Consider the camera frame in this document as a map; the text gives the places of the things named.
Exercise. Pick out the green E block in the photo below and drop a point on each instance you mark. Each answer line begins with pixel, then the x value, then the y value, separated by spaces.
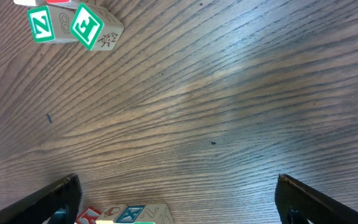
pixel 96 28

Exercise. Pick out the red letter block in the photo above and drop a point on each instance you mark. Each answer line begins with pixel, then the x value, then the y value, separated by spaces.
pixel 71 4

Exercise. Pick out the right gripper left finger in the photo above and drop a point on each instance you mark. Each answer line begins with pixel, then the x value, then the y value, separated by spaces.
pixel 58 202

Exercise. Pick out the white block with blue side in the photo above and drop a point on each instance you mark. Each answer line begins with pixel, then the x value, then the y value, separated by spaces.
pixel 88 216

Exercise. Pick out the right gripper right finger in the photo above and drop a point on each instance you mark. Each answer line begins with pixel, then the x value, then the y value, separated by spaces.
pixel 299 203

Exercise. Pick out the green A block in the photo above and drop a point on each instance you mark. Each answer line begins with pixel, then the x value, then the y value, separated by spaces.
pixel 155 214

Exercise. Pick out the yellow top wooden block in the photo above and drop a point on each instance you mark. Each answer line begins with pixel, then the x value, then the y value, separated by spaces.
pixel 111 214

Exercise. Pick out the white block with feather picture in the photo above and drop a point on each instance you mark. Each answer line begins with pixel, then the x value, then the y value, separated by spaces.
pixel 130 214

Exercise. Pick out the green Z block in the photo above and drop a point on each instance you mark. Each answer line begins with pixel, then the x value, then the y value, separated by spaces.
pixel 51 24

